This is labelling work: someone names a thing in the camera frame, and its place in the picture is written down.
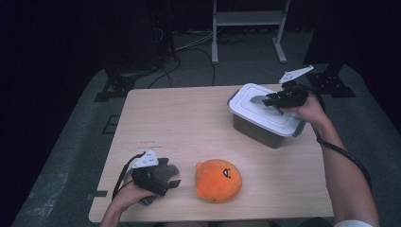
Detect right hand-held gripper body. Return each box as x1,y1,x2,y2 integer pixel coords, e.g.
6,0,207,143
277,64,315,110

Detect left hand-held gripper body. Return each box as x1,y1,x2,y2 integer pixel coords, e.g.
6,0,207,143
131,149,173,197

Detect grey fuzzy cloth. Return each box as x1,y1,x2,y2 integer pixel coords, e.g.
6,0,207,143
138,157,181,207

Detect grey translucent storage box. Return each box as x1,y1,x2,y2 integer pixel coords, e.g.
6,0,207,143
231,112,306,149

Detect orange plush toy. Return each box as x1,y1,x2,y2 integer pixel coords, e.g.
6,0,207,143
194,159,243,203

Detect person's right hand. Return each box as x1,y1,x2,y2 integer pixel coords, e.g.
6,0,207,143
280,94,329,127

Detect person's left hand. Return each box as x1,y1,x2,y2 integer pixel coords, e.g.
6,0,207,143
112,183,156,213

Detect black stand base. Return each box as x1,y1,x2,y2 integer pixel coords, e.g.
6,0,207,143
305,61,357,98
94,62,137,103

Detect black tape strip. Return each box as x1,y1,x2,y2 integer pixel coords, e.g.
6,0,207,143
86,189,109,201

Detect black tape square outline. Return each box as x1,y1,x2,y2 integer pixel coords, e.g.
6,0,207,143
101,114,121,135

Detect white metal stand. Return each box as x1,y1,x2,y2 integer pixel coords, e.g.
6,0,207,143
211,0,291,65

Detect dark equipment rack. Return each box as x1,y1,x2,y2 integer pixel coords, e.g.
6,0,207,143
148,0,178,62

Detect person's white shirt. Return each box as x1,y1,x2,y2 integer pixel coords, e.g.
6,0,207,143
334,219,374,227

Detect black floor cable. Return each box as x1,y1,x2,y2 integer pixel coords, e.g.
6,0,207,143
148,46,218,89

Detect right hand-held gripper cable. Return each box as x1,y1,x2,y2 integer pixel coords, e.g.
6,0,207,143
302,85,374,191

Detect white floor cables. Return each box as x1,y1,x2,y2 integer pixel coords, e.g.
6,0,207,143
174,30,216,52

